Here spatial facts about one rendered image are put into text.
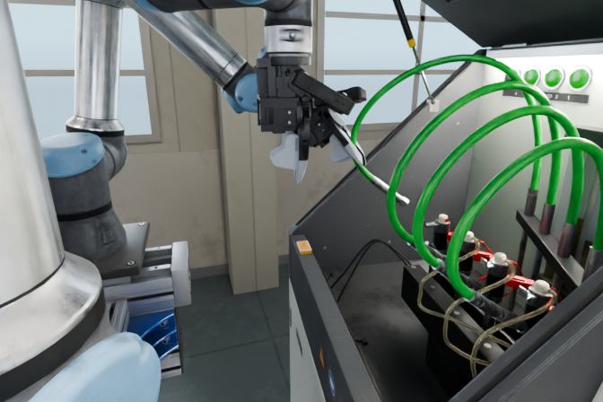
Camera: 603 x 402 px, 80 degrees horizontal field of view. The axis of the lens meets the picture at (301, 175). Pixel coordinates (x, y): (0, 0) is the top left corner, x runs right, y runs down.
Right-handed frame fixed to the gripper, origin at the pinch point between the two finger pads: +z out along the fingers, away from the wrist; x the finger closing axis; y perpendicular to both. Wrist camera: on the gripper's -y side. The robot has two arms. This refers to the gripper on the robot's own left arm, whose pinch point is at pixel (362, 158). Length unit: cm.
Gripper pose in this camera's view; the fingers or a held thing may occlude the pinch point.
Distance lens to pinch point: 80.5
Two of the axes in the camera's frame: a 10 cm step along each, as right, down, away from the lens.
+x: -4.1, 0.4, -9.1
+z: 5.6, 8.0, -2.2
